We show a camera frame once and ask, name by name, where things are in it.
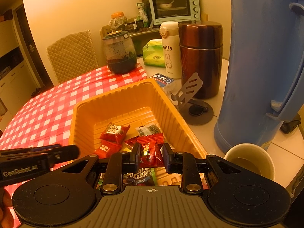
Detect black adapter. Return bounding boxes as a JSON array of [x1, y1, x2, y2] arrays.
[[280, 114, 301, 134]]

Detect dark door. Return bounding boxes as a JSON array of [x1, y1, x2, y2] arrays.
[[13, 4, 54, 90]]

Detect yellow green snack packet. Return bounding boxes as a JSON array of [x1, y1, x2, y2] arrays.
[[96, 172, 105, 189]]

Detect blue thermos jug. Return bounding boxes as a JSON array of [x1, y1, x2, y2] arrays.
[[214, 0, 303, 152]]

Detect light blue toaster oven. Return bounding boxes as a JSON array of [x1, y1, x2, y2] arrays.
[[142, 0, 200, 25]]

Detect red gold candy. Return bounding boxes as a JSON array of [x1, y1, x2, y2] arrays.
[[137, 133, 164, 168]]

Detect red candy packet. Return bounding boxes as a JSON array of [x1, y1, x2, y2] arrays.
[[94, 139, 122, 159], [124, 136, 138, 150]]

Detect orange plastic tray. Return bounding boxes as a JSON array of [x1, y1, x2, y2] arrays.
[[68, 77, 209, 191]]

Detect silver nut snack packet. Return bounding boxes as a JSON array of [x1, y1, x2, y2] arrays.
[[136, 123, 162, 136]]

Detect blue medicine box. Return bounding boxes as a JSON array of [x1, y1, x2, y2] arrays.
[[150, 73, 175, 88]]

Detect grey phone stand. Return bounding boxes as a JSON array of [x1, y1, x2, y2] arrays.
[[170, 73, 213, 126]]

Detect orange lid candy jar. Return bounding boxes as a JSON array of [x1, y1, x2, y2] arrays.
[[109, 12, 127, 31]]

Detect white miffy bottle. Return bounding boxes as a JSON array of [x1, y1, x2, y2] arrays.
[[159, 22, 182, 79]]

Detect white cabinet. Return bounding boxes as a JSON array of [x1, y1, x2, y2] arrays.
[[1, 20, 38, 132]]

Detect red checkered tablecloth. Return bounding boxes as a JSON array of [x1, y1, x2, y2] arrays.
[[0, 62, 149, 228]]

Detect dark colourful candy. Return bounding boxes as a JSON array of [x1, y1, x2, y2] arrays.
[[123, 168, 157, 186]]

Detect green tissue pack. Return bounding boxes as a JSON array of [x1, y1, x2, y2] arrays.
[[142, 39, 165, 67]]

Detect left hand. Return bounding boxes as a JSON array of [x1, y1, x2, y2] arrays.
[[1, 189, 14, 228]]

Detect brown steel food flask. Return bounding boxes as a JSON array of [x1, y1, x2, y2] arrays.
[[179, 21, 223, 99]]

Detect dark glass jar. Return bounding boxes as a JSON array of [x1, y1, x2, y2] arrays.
[[102, 30, 137, 74]]

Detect white ceramic mug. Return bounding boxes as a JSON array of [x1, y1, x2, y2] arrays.
[[224, 143, 276, 181]]

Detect wooden shelf rack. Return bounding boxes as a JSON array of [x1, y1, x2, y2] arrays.
[[100, 13, 210, 58]]

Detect large red snack packet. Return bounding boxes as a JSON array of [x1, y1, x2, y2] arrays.
[[100, 123, 130, 145]]

